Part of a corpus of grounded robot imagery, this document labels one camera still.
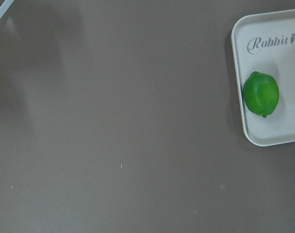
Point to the green lime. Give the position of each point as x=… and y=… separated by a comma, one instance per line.
x=261, y=94

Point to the beige rabbit tray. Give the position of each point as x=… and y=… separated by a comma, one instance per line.
x=266, y=43

